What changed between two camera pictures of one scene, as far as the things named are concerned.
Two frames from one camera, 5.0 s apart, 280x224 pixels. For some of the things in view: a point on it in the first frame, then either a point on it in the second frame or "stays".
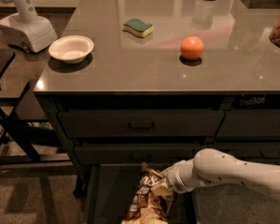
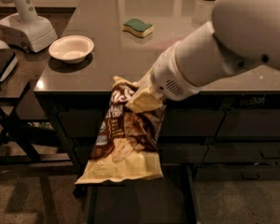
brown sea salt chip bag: (147, 206) -> (127, 145)
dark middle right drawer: (272, 153) stays
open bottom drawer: (111, 188) stays
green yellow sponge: (138, 28) stays
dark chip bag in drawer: (262, 101) stays
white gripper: (175, 178) -> (168, 77)
